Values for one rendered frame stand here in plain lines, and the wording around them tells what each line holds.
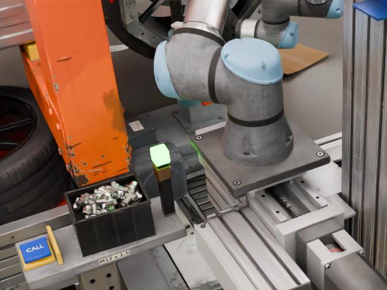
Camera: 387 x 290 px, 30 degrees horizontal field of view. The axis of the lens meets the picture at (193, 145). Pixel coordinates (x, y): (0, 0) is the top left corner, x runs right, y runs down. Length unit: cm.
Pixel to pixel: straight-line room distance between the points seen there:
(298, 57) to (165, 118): 105
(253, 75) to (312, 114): 182
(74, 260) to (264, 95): 74
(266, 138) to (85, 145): 64
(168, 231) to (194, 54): 62
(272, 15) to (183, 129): 89
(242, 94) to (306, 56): 226
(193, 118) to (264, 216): 132
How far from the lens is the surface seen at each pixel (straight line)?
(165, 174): 188
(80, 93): 187
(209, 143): 156
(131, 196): 187
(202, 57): 145
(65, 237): 197
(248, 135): 146
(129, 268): 231
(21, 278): 225
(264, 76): 140
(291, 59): 364
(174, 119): 281
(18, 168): 220
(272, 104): 144
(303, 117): 318
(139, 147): 239
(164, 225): 194
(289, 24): 200
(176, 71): 146
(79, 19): 179
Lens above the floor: 168
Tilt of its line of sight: 33 degrees down
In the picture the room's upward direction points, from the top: 7 degrees counter-clockwise
